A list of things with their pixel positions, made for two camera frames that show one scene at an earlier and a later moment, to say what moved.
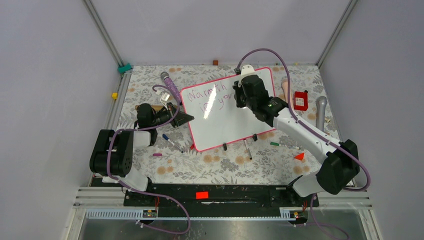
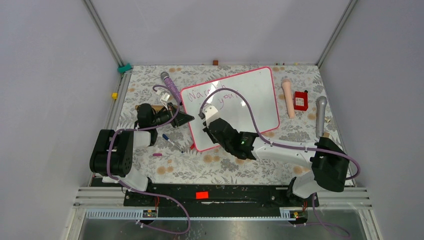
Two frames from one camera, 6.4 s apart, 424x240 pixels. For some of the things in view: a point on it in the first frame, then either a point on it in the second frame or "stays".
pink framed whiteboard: (212, 117) stays
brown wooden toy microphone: (157, 107) stays
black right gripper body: (242, 100) to (228, 147)
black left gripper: (181, 118) stays
